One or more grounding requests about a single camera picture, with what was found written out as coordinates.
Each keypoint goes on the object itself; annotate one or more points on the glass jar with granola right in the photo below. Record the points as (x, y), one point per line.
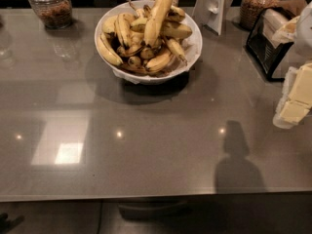
(251, 9)

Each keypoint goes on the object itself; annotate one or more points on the yellow banana right diagonal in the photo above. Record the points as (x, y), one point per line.
(176, 49)

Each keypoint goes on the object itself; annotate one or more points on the yellow banana left rim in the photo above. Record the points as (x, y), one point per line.
(107, 52)

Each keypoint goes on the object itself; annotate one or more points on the large yellow top banana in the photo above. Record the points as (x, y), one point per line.
(154, 24)

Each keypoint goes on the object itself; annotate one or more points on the yellow banana upper left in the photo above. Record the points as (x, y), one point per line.
(123, 28)

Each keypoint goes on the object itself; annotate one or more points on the glass jar with nuts left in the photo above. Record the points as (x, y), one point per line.
(54, 14)

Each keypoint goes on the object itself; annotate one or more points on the black wire napkin holder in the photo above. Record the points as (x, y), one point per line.
(266, 52)

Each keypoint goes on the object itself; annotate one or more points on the yellow banana right horizontal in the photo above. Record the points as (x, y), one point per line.
(176, 30)

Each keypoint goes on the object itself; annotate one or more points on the spotted banana upper right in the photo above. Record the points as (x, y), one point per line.
(176, 14)

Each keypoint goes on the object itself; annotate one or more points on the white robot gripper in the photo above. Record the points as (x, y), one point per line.
(305, 29)

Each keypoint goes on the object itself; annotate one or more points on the white sign stand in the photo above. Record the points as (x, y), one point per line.
(210, 13)

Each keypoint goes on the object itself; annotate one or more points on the yellow banana front centre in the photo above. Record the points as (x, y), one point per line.
(159, 62)

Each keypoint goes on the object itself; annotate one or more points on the white bowl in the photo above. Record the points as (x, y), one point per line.
(126, 8)

